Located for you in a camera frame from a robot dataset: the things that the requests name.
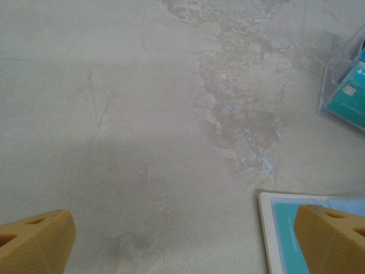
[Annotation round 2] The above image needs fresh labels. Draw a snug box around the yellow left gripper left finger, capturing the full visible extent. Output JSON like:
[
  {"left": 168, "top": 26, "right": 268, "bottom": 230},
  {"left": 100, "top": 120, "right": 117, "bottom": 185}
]
[{"left": 0, "top": 209, "right": 76, "bottom": 274}]

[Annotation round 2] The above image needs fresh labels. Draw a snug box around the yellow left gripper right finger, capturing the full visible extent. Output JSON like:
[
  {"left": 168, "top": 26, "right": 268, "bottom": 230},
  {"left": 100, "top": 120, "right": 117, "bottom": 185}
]
[{"left": 293, "top": 204, "right": 365, "bottom": 274}]

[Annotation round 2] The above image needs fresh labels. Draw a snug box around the beige card holder wallet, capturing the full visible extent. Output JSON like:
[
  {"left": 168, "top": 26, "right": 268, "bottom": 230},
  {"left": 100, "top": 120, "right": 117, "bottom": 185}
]
[{"left": 258, "top": 191, "right": 365, "bottom": 274}]

